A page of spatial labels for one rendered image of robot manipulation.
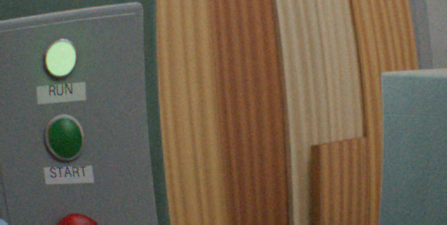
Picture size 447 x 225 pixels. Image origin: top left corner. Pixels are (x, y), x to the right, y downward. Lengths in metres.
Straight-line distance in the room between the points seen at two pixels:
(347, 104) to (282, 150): 0.22
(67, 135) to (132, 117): 0.04
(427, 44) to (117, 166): 2.27
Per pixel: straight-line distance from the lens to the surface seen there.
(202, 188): 2.04
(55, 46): 0.46
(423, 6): 2.70
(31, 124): 0.46
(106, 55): 0.47
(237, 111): 2.11
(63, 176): 0.47
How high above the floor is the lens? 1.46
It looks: 3 degrees down
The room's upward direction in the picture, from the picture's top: 3 degrees counter-clockwise
